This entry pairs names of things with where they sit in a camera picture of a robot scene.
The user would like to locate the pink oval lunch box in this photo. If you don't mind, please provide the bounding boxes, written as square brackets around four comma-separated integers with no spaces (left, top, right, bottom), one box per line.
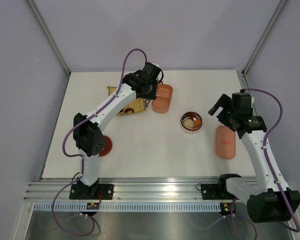
[151,84,173,114]

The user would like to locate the round white rice ball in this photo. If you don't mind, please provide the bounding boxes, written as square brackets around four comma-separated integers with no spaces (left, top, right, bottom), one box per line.
[183,118,194,129]

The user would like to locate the round metal bowl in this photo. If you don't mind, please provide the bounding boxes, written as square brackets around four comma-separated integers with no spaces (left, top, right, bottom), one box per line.
[179,111,204,135]

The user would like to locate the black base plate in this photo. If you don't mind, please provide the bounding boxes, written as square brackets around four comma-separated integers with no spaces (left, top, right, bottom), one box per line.
[69,184,114,200]
[195,183,249,200]

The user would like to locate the white slotted cable duct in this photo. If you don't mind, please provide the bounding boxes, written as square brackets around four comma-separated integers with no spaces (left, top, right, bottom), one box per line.
[34,202,221,213]

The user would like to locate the orange fried food piece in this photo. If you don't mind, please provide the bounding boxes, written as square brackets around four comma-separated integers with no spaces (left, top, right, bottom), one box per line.
[193,119,202,129]

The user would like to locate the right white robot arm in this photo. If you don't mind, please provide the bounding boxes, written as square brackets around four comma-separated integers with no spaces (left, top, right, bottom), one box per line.
[208,89,300,224]

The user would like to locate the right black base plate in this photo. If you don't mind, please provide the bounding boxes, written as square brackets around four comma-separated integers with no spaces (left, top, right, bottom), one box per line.
[195,183,249,200]

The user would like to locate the yellow bamboo mat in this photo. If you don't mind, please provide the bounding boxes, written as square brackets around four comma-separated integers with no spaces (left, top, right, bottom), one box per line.
[104,83,147,116]

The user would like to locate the pink lunch box lid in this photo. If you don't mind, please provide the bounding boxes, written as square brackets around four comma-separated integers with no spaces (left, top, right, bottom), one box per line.
[215,126,236,160]

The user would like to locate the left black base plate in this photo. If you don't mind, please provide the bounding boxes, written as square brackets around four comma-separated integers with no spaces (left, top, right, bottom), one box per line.
[69,184,114,200]

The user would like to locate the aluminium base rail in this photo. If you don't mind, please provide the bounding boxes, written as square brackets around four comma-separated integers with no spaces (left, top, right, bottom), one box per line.
[23,176,219,203]

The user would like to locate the red round bowl lid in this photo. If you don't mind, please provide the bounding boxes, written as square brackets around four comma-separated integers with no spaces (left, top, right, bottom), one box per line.
[98,135,113,157]

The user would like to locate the right aluminium frame post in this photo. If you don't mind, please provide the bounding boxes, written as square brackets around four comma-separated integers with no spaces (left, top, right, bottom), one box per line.
[242,0,290,77]

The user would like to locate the curved red sausage piece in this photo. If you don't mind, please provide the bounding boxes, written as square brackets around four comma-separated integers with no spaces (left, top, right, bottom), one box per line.
[123,107,134,114]

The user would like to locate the aluminium frame post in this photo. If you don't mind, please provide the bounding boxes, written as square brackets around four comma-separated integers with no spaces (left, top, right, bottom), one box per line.
[25,0,71,78]
[242,0,290,77]

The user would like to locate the left aluminium frame post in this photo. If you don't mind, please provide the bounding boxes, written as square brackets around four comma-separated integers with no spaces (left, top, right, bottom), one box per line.
[25,0,71,78]

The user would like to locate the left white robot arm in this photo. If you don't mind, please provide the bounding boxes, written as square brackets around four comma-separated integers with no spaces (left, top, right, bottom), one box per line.
[69,62,164,200]

